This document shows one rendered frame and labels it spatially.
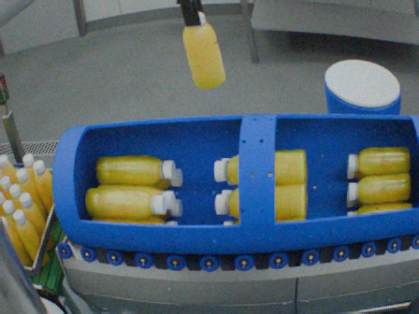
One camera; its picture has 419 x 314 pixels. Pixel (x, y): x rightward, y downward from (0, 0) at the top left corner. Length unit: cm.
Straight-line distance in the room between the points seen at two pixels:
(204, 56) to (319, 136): 34
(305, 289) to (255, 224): 27
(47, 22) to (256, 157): 423
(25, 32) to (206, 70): 430
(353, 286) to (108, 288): 62
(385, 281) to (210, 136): 59
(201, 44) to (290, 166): 29
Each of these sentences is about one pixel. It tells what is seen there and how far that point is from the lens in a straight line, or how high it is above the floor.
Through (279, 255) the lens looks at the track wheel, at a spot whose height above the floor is 98.
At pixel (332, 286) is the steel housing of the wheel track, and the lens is 128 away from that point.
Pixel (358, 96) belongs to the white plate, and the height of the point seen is 104.
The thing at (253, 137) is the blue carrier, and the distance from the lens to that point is 110.
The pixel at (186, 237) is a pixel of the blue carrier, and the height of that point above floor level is 109.
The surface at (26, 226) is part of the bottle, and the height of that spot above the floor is 105.
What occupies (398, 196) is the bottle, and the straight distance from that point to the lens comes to 122.
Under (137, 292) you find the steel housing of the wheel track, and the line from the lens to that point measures 136.
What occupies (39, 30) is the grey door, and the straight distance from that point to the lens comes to 524.
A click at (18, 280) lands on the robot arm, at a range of 68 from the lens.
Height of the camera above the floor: 189
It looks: 38 degrees down
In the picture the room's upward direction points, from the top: 11 degrees counter-clockwise
